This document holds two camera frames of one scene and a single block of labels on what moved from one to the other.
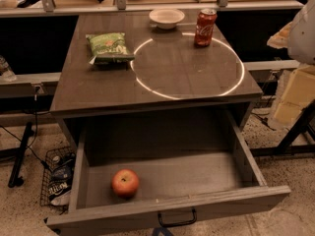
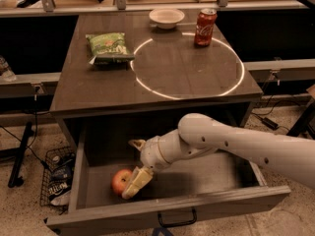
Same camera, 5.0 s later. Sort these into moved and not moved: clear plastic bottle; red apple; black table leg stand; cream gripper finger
Moved: cream gripper finger
Not moved: black table leg stand; clear plastic bottle; red apple
